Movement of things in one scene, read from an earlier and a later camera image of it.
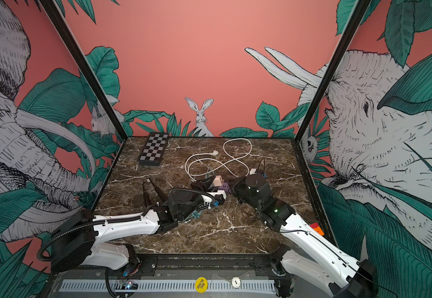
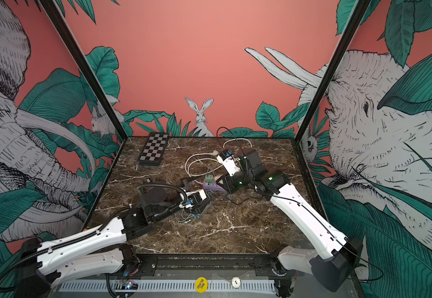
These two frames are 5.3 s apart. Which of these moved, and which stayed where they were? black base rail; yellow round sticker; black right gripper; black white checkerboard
Moved: black right gripper
Stayed: black base rail; yellow round sticker; black white checkerboard
